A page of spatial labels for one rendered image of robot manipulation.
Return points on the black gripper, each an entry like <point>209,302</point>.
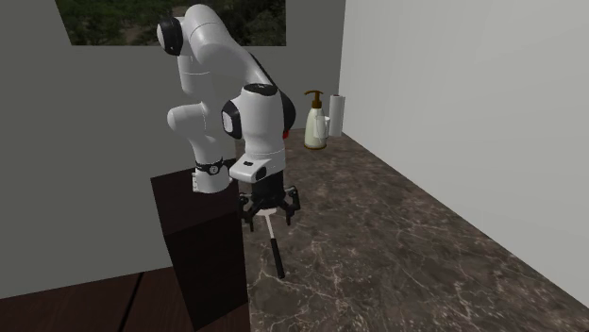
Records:
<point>268,191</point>

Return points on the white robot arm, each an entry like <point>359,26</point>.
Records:
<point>207,59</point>

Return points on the small red object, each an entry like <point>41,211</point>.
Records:
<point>286,134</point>

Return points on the dark robot stand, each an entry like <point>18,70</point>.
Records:
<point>202,248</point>

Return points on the cream soap dispenser, brown pump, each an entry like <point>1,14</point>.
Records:
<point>314,131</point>

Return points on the white paper towel roll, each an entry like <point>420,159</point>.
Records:
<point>337,115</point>

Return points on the window with green view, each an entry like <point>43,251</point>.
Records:
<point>115,20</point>

